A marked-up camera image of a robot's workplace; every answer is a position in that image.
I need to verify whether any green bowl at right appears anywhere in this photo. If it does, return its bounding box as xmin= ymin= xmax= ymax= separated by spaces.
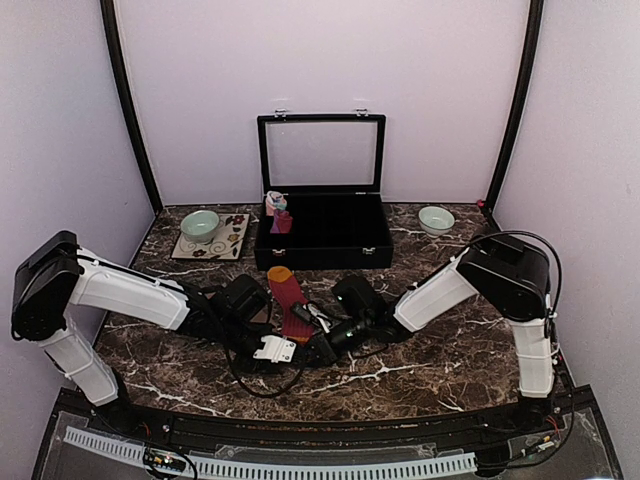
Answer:
xmin=418 ymin=206 xmax=455 ymax=238

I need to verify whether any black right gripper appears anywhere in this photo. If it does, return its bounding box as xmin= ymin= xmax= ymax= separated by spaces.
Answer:
xmin=298 ymin=315 xmax=375 ymax=370

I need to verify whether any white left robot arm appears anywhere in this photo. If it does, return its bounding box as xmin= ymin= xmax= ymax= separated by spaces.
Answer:
xmin=11 ymin=230 xmax=305 ymax=436

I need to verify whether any black left corner post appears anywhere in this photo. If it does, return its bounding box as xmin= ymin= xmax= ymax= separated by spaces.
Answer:
xmin=99 ymin=0 xmax=164 ymax=215

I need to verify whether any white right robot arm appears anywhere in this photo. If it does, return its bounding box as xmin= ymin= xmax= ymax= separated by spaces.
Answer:
xmin=307 ymin=230 xmax=562 ymax=434

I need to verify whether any magenta purple rolled sock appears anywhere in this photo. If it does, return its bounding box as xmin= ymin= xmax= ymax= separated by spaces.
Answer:
xmin=270 ymin=209 xmax=293 ymax=234

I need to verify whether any white perforated front rail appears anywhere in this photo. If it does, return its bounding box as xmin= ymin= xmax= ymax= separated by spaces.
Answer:
xmin=63 ymin=427 xmax=477 ymax=479

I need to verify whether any pink white rolled sock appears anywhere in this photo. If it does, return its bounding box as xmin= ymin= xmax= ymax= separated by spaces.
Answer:
xmin=265 ymin=190 xmax=287 ymax=217

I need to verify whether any magenta striped sock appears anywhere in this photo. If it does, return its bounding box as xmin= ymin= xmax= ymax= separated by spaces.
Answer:
xmin=267 ymin=266 xmax=314 ymax=344

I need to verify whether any black compartment storage box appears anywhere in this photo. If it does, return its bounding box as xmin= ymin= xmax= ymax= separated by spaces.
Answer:
xmin=254 ymin=111 xmax=394 ymax=271

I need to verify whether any black corner post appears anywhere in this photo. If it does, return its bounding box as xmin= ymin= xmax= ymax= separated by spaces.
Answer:
xmin=483 ymin=0 xmax=544 ymax=216
xmin=99 ymin=0 xmax=164 ymax=215

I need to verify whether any black right corner post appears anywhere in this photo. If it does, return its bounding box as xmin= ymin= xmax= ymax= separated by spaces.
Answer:
xmin=483 ymin=0 xmax=544 ymax=216

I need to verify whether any green ceramic bowl on plate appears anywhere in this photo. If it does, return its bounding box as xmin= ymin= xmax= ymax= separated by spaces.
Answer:
xmin=180 ymin=210 xmax=220 ymax=244

